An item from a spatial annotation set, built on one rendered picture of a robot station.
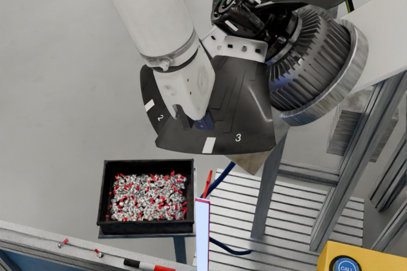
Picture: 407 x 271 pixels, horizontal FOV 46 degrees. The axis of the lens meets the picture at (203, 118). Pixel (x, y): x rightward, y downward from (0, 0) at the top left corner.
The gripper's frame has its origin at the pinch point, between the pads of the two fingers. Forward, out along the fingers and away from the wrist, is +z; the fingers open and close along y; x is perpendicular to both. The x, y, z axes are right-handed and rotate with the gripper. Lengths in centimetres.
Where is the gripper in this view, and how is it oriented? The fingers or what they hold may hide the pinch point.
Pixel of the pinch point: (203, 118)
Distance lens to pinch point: 79.7
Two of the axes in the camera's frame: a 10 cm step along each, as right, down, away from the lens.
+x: -9.3, 0.0, 3.7
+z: 2.9, 6.2, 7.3
